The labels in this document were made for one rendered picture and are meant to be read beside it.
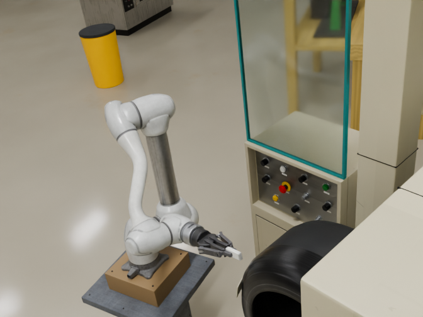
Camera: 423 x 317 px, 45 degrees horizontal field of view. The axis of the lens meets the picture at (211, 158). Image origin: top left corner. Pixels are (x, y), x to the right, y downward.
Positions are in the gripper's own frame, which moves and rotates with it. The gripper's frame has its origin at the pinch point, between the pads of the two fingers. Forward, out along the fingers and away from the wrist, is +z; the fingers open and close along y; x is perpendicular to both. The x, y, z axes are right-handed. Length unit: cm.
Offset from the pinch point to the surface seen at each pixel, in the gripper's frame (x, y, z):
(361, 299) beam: -43, -32, 77
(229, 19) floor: 49, 472, -494
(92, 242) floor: 94, 27, -211
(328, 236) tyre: -18.4, 6.1, 39.9
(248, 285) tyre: -3.7, -12.5, 20.0
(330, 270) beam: -44, -29, 69
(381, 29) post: -75, 27, 49
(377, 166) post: -33, 27, 45
